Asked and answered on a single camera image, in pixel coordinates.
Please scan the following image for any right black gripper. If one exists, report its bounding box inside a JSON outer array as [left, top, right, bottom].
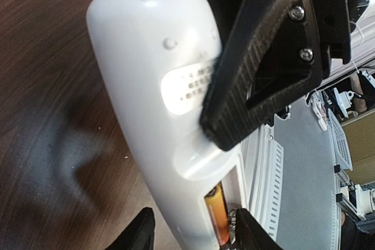
[[200, 0, 369, 151]]

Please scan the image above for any white remote control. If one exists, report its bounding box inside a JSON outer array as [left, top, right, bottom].
[[86, 0, 246, 249]]

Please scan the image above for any front aluminium rail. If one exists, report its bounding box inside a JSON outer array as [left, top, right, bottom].
[[241, 99, 340, 249]]

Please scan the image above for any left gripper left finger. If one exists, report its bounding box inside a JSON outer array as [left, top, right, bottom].
[[110, 207, 155, 250]]

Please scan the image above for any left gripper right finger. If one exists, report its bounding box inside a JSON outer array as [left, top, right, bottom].
[[235, 208, 282, 250]]

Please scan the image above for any orange battery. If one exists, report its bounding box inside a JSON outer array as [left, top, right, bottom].
[[204, 183, 230, 248]]

